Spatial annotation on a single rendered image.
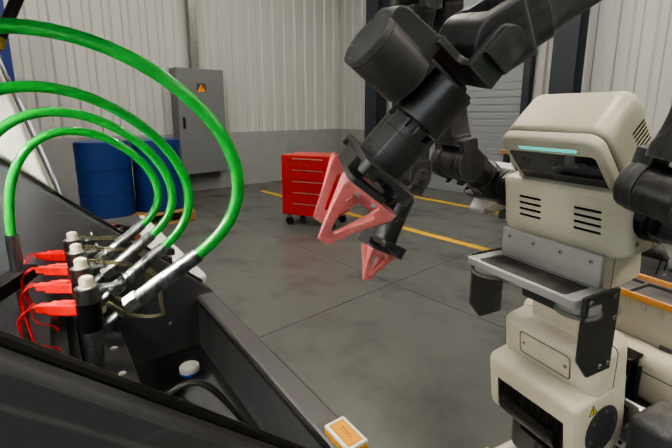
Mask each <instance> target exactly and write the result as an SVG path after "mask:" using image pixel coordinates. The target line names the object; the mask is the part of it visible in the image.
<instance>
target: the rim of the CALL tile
mask: <svg viewBox="0 0 672 448"><path fill-rule="evenodd" d="M341 419H344V420H345V421H346V422H347V423H348V424H349V425H350V426H351V427H352V428H353V429H354V430H355V431H356V432H357V433H358V434H359V435H360V436H361V437H362V438H363V440H361V441H359V442H357V443H356V444H354V445H352V446H351V447H348V446H347V445H346V444H345V443H344V442H343V441H342V440H341V439H340V438H339V437H338V435H337V434H336V433H335V432H334V431H333V430H332V429H331V428H330V427H329V425H331V424H333V423H335V422H337V421H339V420H341ZM325 429H326V431H327V432H328V433H329V434H330V435H331V436H332V437H333V438H334V439H335V440H336V441H337V443H338V444H339V445H340V446H341V447H342V448H359V447H361V446H363V445H365V444H366V443H368V440H367V439H366V438H365V437H364V436H363V435H362V434H361V433H360V432H359V431H358V430H357V429H356V428H355V427H354V426H353V425H352V424H351V423H350V422H349V421H348V420H347V419H346V418H345V417H344V416H342V417H340V418H338V419H336V420H334V421H332V422H330V423H328V424H327V425H325Z"/></svg>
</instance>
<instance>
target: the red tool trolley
mask: <svg viewBox="0 0 672 448"><path fill-rule="evenodd" d="M331 154H332V153H319V152H294V153H289V154H283V155H281V159H282V197H283V213H284V214H288V217H287V218H286V222H287V223H288V224H292V223H293V222H294V219H293V217H292V214H293V215H299V216H300V217H301V218H305V217H306V216H311V217H313V215H314V212H315V208H316V205H317V202H318V199H319V196H320V192H321V189H322V185H323V182H324V178H325V174H326V171H327V167H328V163H329V159H330V156H331ZM340 176H341V174H337V176H336V178H335V181H334V184H333V187H332V190H331V193H330V196H329V199H328V201H327V204H326V207H325V210H328V208H329V205H330V202H331V200H332V197H333V195H334V192H335V189H336V187H337V184H338V182H339V179H340ZM348 211H349V209H348V210H346V211H344V212H343V213H341V214H339V215H338V217H339V218H338V217H337V218H338V219H339V221H340V222H342V223H343V222H345V221H346V216H345V215H344V214H345V213H346V212H348Z"/></svg>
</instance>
